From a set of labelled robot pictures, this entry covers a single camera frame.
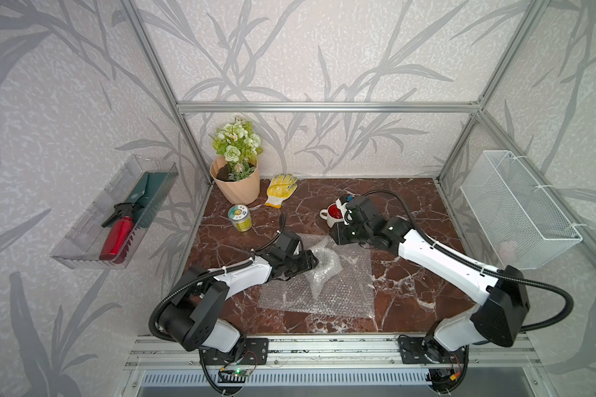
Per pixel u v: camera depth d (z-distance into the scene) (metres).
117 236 0.59
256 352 0.73
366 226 0.59
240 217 0.96
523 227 0.61
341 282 0.87
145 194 0.71
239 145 0.96
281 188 1.16
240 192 1.02
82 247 0.59
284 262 0.69
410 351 0.73
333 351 0.75
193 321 0.43
